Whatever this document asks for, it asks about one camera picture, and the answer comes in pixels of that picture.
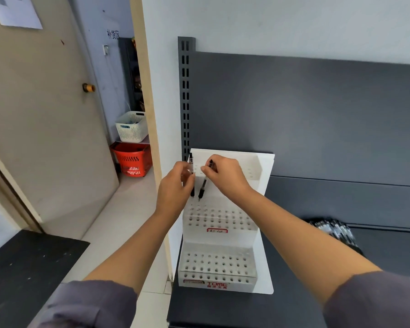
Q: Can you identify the person's right hand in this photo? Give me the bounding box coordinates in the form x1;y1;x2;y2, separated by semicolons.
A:
200;154;255;205

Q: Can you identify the person's left hand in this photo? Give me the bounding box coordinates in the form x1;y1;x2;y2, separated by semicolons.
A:
155;161;196;219

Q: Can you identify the clear-barrel black-grip pen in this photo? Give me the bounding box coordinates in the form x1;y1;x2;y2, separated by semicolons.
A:
197;159;214;202
188;153;196;198

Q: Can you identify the white tiered pen holder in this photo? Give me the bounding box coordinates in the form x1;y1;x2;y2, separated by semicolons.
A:
177;148;276;295

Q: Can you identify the row of clear-barrel pens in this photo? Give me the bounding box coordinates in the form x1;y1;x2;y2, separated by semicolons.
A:
307;217;364;256

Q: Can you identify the person's right forearm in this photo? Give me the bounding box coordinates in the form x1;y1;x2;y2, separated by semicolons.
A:
239;191;383;304

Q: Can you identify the person's left forearm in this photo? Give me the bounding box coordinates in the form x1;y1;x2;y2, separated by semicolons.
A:
83;211;173;297

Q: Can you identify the red plastic basket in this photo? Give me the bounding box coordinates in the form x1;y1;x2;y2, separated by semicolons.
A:
110;142;154;178

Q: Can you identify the white woven basket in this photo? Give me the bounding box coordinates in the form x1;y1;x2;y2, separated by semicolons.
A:
115;111;149;143

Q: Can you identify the white slotted shelf upright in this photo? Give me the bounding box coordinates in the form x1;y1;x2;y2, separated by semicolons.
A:
177;36;196;162

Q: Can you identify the dark grey shelf unit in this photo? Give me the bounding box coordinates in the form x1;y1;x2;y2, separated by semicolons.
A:
166;36;410;328

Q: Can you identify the grey left sleeve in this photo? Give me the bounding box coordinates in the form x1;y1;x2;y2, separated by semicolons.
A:
29;280;138;328

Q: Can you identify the grey sleeve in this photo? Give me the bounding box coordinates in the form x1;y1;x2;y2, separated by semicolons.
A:
29;280;138;328
323;271;410;328

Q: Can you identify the beige door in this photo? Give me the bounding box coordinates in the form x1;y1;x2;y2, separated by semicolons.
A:
0;0;120;240

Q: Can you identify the grey right sleeve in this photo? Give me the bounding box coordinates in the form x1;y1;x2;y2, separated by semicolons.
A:
323;271;410;328

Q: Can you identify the white paper notice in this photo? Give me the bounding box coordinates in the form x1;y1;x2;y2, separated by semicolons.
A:
0;0;43;30

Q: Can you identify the brown door frame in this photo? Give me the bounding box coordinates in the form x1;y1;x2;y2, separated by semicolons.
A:
0;139;43;233

